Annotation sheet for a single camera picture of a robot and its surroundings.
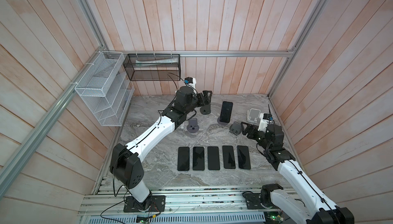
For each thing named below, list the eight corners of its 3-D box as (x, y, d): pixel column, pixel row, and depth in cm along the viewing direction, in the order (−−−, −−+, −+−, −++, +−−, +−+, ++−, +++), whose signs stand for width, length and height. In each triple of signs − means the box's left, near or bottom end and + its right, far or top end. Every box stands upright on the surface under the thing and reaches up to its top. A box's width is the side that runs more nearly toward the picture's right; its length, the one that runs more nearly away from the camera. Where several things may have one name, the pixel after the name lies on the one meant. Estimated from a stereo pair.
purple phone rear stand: (216, 124, 106) (219, 111, 95) (219, 113, 112) (222, 100, 101) (227, 126, 105) (231, 114, 94) (229, 115, 111) (233, 102, 100)
